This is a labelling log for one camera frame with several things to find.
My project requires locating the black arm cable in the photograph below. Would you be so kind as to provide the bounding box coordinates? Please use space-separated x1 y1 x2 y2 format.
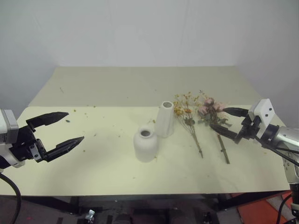
254 136 299 167
0 172 22 224

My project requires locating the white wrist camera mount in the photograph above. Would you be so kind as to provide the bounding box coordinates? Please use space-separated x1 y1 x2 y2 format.
0 109 26 169
247 98 277 140

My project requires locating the yellow orange dried flower bunch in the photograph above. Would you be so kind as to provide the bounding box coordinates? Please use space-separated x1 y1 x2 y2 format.
172 91 204 160

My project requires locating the round white ceramic vase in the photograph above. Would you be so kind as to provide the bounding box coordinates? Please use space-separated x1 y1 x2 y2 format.
133 125 159 163

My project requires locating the tall white ribbed vase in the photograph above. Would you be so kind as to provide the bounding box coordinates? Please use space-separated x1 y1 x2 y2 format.
155 100 175 139

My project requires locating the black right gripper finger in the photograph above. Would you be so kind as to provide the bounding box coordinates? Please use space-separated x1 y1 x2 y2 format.
222 107 249 118
209 124 239 143

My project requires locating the orange floor object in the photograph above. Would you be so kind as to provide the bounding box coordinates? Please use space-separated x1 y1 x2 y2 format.
236 190 299 224

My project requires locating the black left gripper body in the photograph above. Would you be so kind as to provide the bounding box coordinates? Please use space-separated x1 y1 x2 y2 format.
11 124 48 163

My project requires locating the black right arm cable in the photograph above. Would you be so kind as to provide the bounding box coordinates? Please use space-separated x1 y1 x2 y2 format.
254 136 299 167

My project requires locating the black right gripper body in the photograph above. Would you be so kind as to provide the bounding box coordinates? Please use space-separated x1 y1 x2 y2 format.
235 115 262 143

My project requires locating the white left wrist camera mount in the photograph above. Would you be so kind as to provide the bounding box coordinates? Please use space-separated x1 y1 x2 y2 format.
0 109 26 169

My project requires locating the black table frame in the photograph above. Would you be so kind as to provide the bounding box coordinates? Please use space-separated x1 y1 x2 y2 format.
20 190 292 217

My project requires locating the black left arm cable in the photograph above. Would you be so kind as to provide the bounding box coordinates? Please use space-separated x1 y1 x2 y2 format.
0 172 22 224

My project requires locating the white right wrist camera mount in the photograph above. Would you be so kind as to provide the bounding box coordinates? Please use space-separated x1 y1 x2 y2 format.
247 98 277 140

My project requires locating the pink dried rose bunch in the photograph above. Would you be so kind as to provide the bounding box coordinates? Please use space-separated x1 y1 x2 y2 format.
197 89 232 165

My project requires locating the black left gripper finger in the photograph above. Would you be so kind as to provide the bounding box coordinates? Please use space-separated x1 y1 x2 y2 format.
26 112 69 133
45 136 85 162

